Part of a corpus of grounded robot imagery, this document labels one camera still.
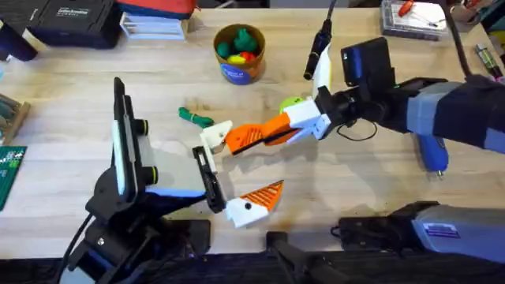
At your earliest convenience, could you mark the green and black pen tool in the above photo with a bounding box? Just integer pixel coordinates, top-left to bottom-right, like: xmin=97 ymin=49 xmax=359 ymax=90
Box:
xmin=474 ymin=43 xmax=505 ymax=80

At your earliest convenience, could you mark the black tool case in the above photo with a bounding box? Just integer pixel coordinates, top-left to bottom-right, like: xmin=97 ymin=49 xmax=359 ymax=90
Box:
xmin=26 ymin=0 xmax=124 ymax=50

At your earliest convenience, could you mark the wooden box with tools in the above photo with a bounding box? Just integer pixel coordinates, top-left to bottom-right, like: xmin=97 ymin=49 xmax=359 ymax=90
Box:
xmin=0 ymin=93 xmax=32 ymax=146

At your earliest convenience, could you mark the dark blue bag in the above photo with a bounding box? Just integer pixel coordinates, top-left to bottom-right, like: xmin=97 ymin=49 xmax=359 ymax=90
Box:
xmin=0 ymin=18 xmax=39 ymax=63

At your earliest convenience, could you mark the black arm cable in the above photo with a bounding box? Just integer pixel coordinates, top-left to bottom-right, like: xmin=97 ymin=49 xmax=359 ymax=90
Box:
xmin=58 ymin=212 xmax=96 ymax=277
xmin=439 ymin=0 xmax=475 ymax=80

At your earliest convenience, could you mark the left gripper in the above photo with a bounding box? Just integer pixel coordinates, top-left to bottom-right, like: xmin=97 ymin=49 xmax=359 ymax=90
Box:
xmin=85 ymin=120 xmax=285 ymax=230

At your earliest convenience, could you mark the pale blue flat box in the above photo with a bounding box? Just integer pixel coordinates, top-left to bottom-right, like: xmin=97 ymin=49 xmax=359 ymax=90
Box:
xmin=119 ymin=11 xmax=187 ymax=42

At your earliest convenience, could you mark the black cylindrical tool with cable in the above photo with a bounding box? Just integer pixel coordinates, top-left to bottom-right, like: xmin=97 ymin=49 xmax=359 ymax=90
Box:
xmin=302 ymin=0 xmax=339 ymax=81

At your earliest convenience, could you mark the orange ribbed wedge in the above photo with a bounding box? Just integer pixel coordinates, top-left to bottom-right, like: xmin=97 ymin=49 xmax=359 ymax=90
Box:
xmin=223 ymin=123 xmax=266 ymax=155

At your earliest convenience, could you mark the brown tub with toys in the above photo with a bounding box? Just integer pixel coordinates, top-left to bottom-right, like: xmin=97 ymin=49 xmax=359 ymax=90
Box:
xmin=212 ymin=23 xmax=267 ymax=86

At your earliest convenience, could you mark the clear box with screwdrivers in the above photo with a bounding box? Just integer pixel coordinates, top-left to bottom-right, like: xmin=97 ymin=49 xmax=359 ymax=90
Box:
xmin=380 ymin=0 xmax=450 ymax=43

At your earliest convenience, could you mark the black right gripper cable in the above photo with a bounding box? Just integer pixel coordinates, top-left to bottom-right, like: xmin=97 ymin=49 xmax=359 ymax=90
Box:
xmin=336 ymin=117 xmax=379 ymax=143

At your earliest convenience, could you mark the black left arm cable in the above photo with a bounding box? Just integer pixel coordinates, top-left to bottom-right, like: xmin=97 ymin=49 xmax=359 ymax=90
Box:
xmin=58 ymin=212 xmax=96 ymax=277

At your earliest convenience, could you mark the green toy vegetable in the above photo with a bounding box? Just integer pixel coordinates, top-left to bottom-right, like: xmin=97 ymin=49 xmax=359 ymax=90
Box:
xmin=178 ymin=106 xmax=216 ymax=129

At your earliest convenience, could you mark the black upright plate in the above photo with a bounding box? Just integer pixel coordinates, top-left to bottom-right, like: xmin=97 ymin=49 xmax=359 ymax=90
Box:
xmin=340 ymin=36 xmax=396 ymax=88
xmin=110 ymin=77 xmax=159 ymax=200

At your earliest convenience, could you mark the red and blue bag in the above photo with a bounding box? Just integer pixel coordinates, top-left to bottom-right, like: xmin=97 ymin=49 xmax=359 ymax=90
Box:
xmin=115 ymin=0 xmax=197 ymax=21

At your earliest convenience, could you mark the blue electric screwdriver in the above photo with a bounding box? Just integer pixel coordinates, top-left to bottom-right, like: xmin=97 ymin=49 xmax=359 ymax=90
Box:
xmin=411 ymin=132 xmax=451 ymax=181

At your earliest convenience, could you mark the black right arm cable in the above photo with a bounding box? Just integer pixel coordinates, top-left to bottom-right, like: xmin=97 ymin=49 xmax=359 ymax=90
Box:
xmin=439 ymin=0 xmax=475 ymax=80

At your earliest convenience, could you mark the green board with blocks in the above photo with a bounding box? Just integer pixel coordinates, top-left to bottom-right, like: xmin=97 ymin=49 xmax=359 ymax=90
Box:
xmin=0 ymin=145 xmax=28 ymax=211

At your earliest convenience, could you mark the green disc with holes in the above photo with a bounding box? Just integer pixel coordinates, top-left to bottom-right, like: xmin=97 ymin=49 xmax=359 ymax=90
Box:
xmin=279 ymin=95 xmax=305 ymax=116

